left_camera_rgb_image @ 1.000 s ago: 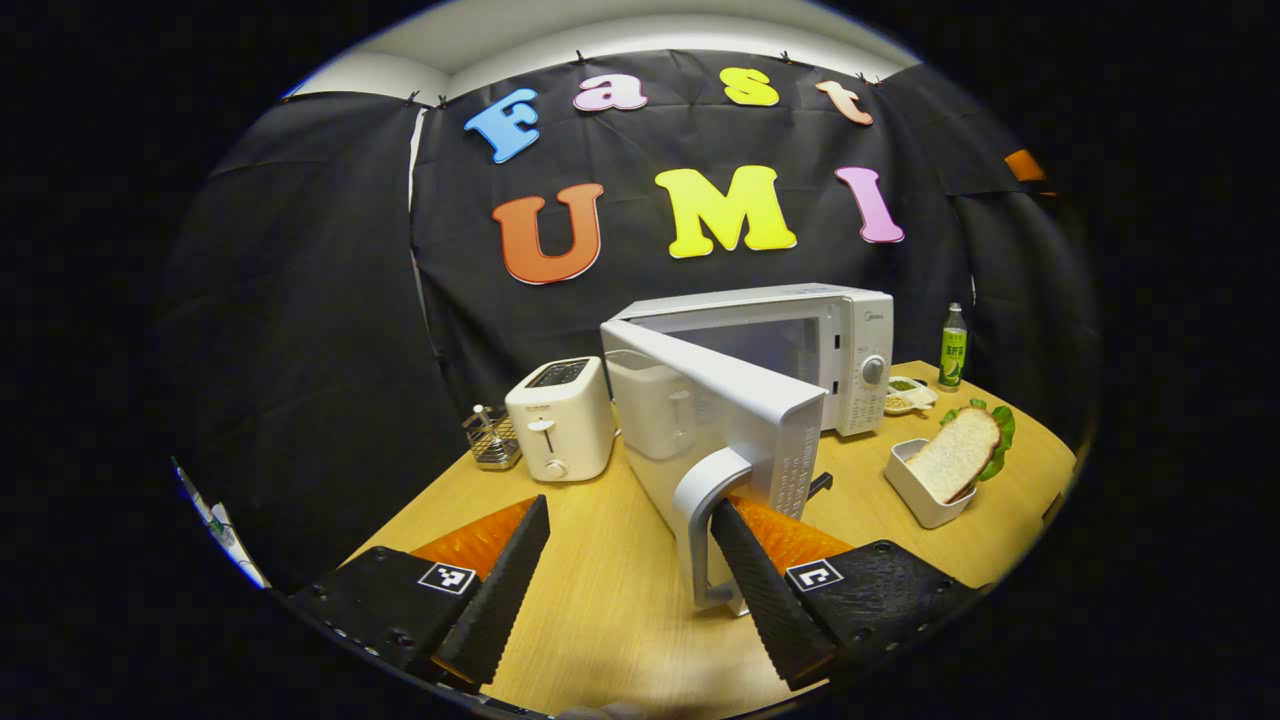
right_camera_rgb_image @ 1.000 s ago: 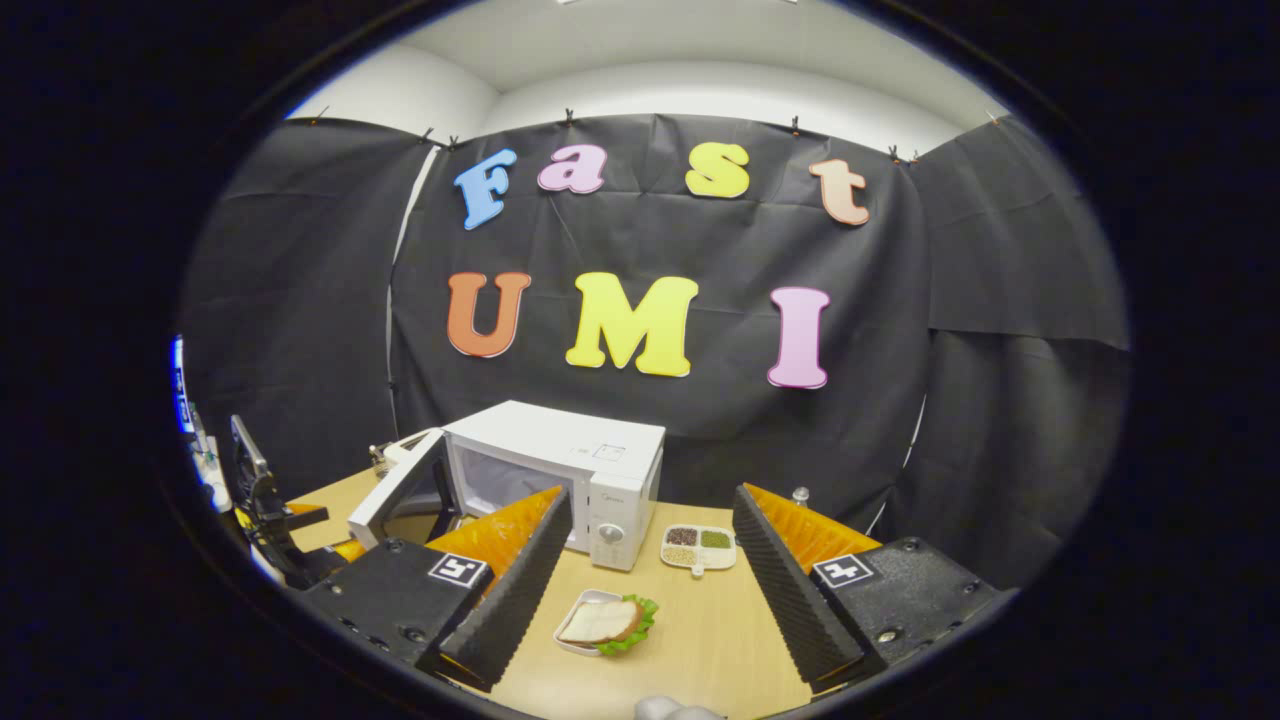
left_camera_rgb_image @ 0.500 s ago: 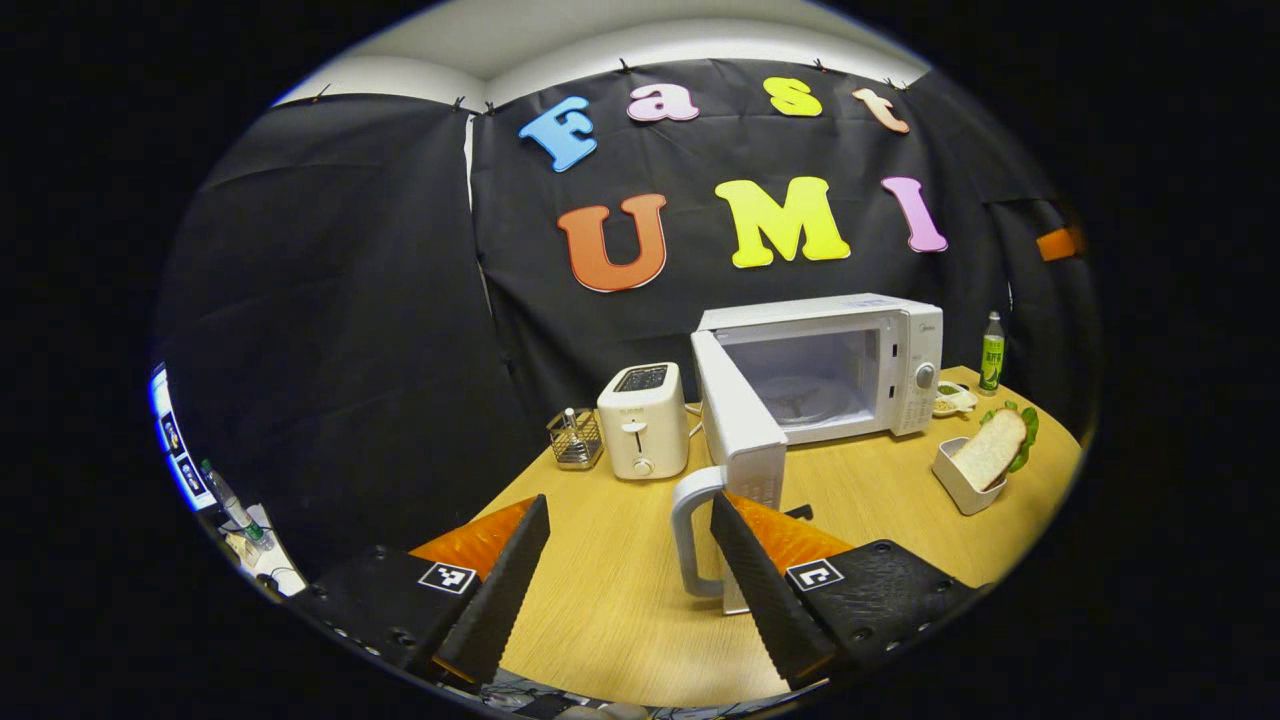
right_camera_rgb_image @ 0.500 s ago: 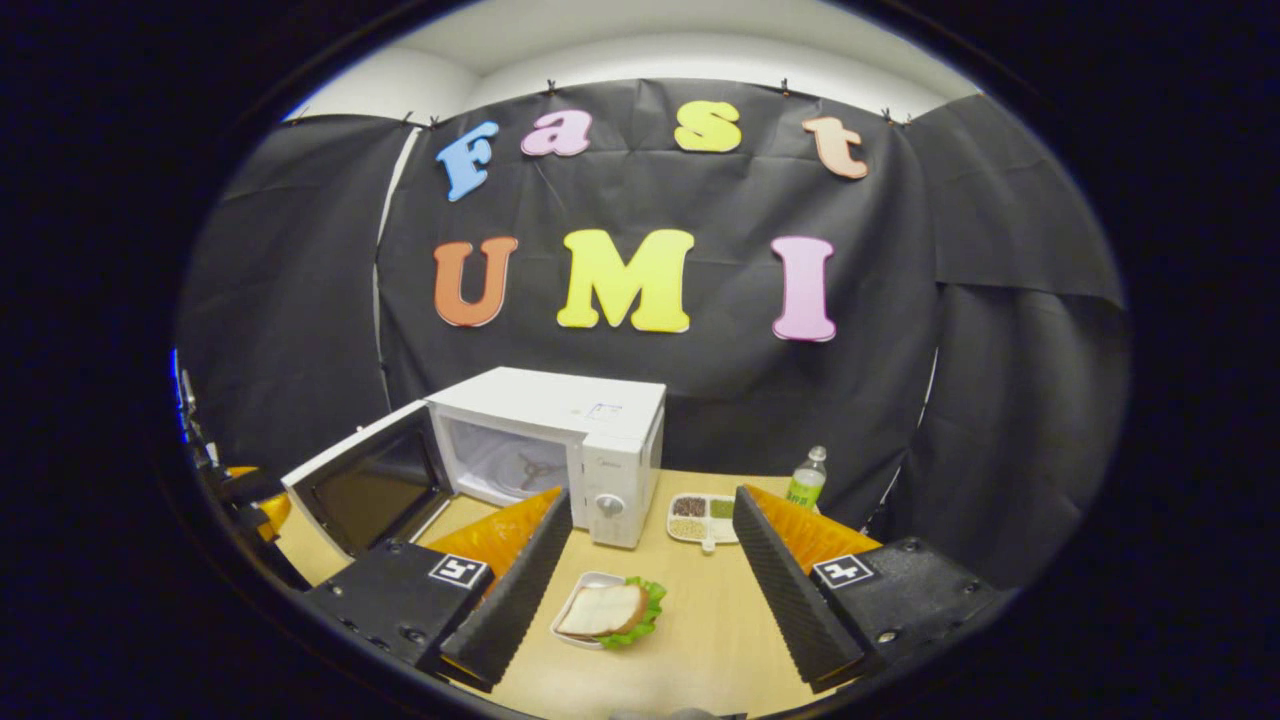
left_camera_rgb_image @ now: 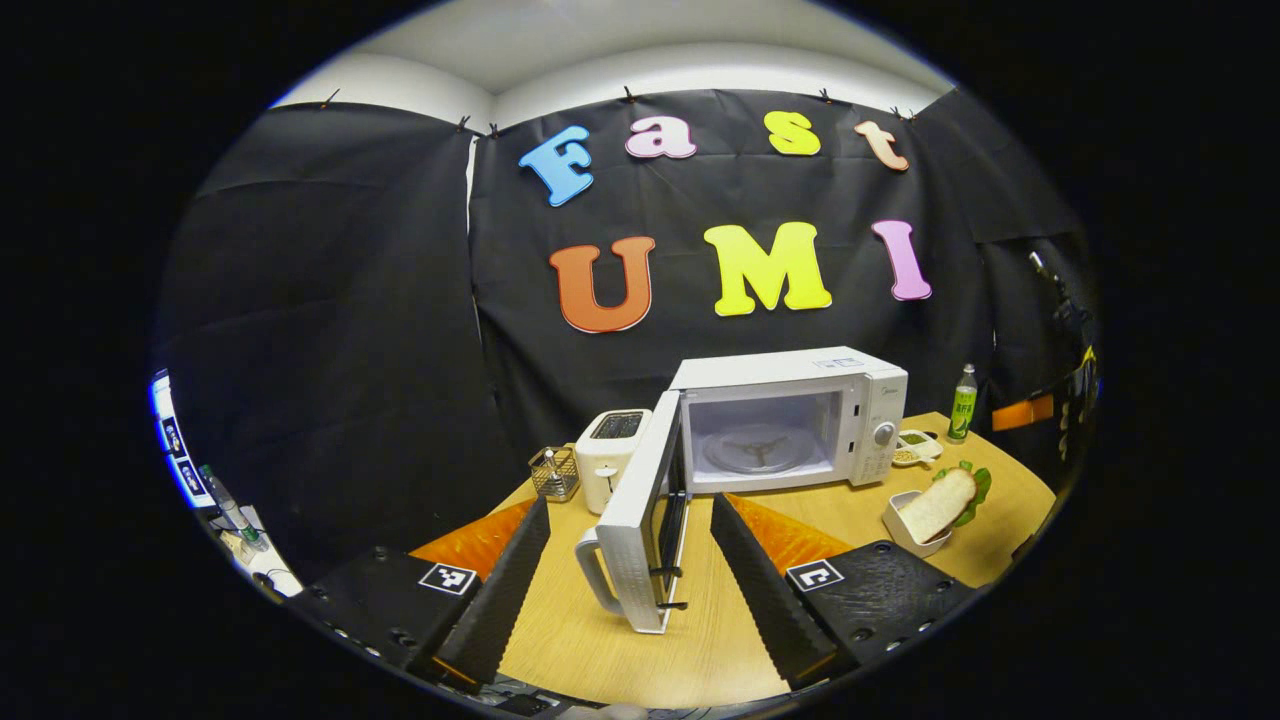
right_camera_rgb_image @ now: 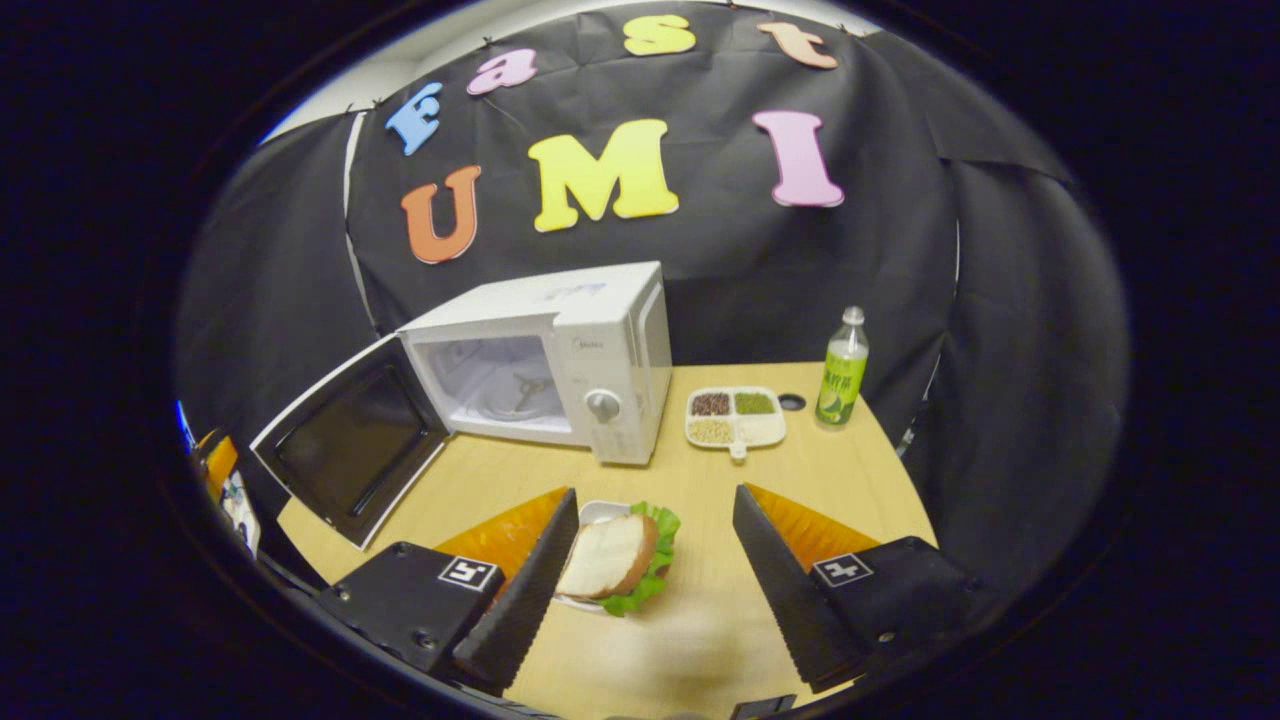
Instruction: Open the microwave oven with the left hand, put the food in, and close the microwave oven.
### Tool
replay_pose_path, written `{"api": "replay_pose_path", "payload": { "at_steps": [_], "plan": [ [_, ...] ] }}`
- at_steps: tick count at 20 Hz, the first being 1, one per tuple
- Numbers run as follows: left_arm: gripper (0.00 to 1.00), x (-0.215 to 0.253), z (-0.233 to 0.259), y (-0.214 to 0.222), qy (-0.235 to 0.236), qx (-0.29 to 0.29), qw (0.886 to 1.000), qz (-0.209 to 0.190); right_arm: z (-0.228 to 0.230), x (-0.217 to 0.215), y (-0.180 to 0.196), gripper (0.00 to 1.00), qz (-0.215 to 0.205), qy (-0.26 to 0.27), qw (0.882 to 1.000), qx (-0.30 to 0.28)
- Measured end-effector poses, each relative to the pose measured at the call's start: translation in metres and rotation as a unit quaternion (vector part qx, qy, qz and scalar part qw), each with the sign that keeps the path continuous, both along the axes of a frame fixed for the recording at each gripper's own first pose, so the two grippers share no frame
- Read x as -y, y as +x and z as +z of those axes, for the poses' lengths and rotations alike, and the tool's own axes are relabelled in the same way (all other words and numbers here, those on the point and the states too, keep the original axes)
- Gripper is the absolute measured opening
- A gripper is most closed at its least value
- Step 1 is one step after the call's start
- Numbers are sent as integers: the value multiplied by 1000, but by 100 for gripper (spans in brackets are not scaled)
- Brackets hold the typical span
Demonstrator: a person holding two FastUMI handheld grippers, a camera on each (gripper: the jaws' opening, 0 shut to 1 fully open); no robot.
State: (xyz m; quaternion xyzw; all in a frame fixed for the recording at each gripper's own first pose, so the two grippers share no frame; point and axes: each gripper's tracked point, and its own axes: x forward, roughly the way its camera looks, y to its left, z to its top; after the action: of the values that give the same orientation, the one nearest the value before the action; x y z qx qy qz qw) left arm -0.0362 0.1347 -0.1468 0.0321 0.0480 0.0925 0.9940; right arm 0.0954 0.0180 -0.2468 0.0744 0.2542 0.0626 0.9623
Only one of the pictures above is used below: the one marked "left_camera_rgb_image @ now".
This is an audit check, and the white divided condiment dish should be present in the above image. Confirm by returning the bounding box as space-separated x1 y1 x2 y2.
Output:
893 430 944 468

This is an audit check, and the white toaster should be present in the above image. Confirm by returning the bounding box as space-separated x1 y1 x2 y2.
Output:
575 409 653 515

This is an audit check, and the small wire basket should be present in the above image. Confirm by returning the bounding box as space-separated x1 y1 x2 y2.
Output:
528 445 581 502

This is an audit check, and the white food tray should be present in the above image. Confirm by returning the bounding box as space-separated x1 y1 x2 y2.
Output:
882 490 951 558

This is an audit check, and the green drink bottle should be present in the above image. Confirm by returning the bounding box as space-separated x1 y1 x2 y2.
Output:
947 364 979 443

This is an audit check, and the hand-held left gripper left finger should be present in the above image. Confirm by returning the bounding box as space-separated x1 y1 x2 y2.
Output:
285 497 553 691

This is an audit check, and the clear plastic bottle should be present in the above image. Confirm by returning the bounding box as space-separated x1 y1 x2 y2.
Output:
198 465 266 551

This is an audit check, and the white microwave oven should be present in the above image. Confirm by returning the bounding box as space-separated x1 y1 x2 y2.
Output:
575 347 909 634

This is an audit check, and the black backdrop cloth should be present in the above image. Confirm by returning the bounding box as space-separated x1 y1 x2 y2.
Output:
155 88 1101 581

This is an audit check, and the bread and lettuce sandwich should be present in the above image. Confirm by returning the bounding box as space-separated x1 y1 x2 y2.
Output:
900 462 991 544

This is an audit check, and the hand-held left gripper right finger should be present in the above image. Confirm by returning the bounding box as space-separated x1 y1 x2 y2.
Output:
710 493 979 691

